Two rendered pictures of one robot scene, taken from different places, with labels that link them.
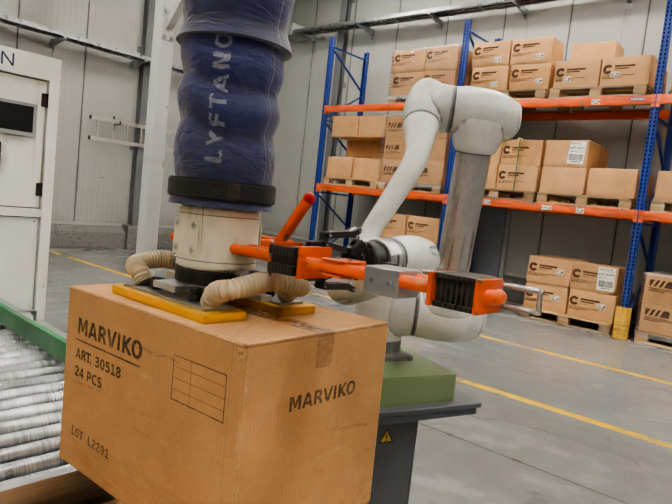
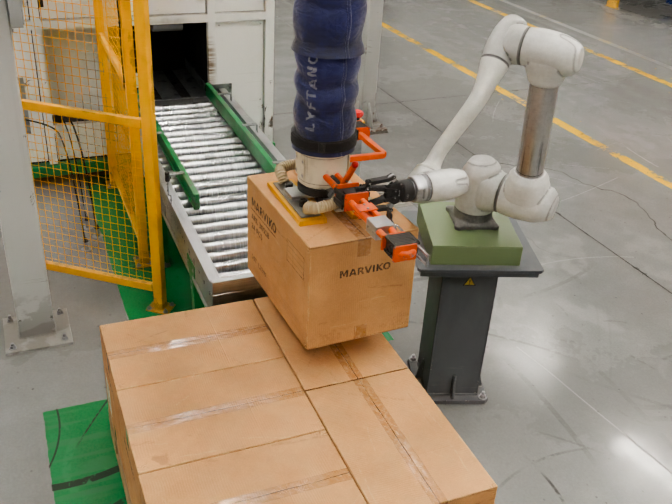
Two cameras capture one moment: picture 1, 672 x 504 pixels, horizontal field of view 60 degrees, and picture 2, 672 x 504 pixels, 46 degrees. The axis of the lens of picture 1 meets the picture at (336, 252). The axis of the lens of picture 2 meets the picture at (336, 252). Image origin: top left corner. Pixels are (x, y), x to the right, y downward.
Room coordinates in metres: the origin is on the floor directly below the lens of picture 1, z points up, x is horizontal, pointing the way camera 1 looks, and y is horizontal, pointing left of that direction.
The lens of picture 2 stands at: (-1.06, -0.85, 2.31)
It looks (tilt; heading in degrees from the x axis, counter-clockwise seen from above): 30 degrees down; 24
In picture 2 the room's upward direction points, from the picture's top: 4 degrees clockwise
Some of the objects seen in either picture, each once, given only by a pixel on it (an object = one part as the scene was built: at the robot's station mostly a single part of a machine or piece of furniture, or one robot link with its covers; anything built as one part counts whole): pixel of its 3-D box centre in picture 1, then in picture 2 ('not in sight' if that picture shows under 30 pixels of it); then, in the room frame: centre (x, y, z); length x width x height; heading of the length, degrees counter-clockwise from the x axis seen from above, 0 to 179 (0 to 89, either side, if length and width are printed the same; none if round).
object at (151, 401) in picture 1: (217, 392); (326, 249); (1.25, 0.23, 0.86); 0.60 x 0.40 x 0.40; 51
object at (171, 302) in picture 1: (175, 294); (295, 197); (1.17, 0.32, 1.08); 0.34 x 0.10 x 0.05; 49
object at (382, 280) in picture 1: (392, 281); (380, 227); (0.94, -0.10, 1.19); 0.07 x 0.07 x 0.04; 49
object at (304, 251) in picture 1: (299, 259); (351, 196); (1.08, 0.07, 1.19); 0.10 x 0.08 x 0.06; 139
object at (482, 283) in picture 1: (464, 291); (398, 246); (0.84, -0.19, 1.20); 0.08 x 0.07 x 0.05; 49
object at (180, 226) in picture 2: not in sight; (159, 184); (1.98, 1.55, 0.50); 2.31 x 0.05 x 0.19; 48
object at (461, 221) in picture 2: (372, 342); (471, 210); (1.83, -0.15, 0.87); 0.22 x 0.18 x 0.06; 33
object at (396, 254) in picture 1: (381, 258); (417, 188); (1.24, -0.10, 1.19); 0.09 x 0.06 x 0.09; 48
